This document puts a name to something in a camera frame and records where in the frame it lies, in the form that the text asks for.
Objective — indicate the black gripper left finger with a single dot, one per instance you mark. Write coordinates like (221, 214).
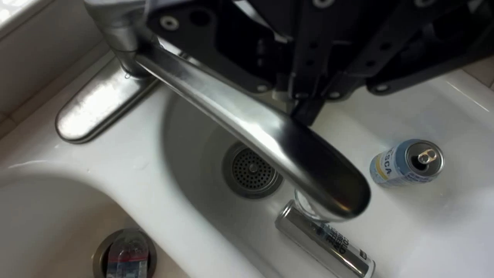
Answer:
(221, 41)

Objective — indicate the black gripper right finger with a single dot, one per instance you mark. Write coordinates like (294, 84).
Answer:
(371, 47)

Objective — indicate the chrome tap spout with nozzle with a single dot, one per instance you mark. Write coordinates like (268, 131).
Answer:
(241, 118)

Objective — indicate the chrome tap body with lever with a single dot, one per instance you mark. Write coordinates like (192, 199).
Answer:
(116, 32)

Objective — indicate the blue drink can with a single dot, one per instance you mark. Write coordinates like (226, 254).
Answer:
(407, 165)

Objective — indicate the metal drain strainer basket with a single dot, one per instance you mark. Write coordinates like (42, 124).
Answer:
(252, 171)

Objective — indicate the white double basin sink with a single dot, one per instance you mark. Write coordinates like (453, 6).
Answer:
(155, 175)

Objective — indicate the silver can with black print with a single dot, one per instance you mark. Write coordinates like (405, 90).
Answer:
(329, 248)

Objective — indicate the chrome tap base plate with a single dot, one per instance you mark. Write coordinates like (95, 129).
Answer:
(98, 106)

